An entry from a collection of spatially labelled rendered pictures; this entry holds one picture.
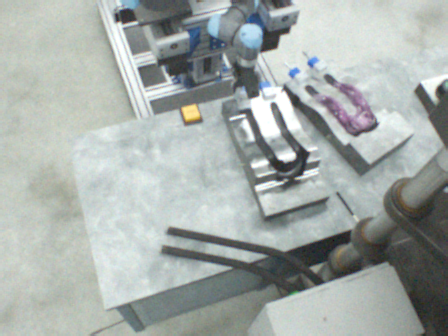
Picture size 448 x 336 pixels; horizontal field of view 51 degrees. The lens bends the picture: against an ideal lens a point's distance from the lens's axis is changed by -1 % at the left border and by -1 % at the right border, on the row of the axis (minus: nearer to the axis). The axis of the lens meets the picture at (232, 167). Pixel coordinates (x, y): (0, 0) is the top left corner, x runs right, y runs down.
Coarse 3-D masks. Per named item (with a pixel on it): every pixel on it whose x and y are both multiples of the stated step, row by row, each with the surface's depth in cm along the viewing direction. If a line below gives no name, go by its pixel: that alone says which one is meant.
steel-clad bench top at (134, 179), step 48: (432, 48) 221; (384, 96) 207; (96, 144) 186; (144, 144) 188; (192, 144) 189; (432, 144) 197; (96, 192) 177; (144, 192) 178; (192, 192) 180; (240, 192) 181; (384, 192) 186; (96, 240) 169; (144, 240) 170; (192, 240) 171; (240, 240) 173; (288, 240) 174; (144, 288) 162
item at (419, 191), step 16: (432, 160) 89; (416, 176) 95; (432, 176) 89; (416, 192) 96; (432, 192) 93; (416, 208) 101; (368, 224) 123; (384, 224) 113; (384, 240) 121; (352, 256) 136; (320, 272) 166
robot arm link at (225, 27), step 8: (232, 8) 164; (216, 16) 161; (224, 16) 162; (232, 16) 162; (240, 16) 163; (208, 24) 162; (216, 24) 160; (224, 24) 160; (232, 24) 160; (240, 24) 164; (216, 32) 161; (224, 32) 160; (232, 32) 159; (224, 40) 163; (232, 40) 160
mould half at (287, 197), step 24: (240, 120) 186; (264, 120) 186; (288, 120) 187; (240, 144) 181; (288, 144) 179; (312, 144) 178; (264, 168) 172; (312, 168) 180; (264, 192) 175; (288, 192) 176; (312, 192) 177; (264, 216) 173
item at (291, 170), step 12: (276, 108) 190; (252, 120) 187; (276, 120) 187; (252, 132) 184; (288, 132) 185; (264, 144) 181; (300, 144) 178; (276, 156) 173; (300, 156) 179; (276, 168) 170; (288, 168) 175; (300, 168) 179; (288, 180) 176
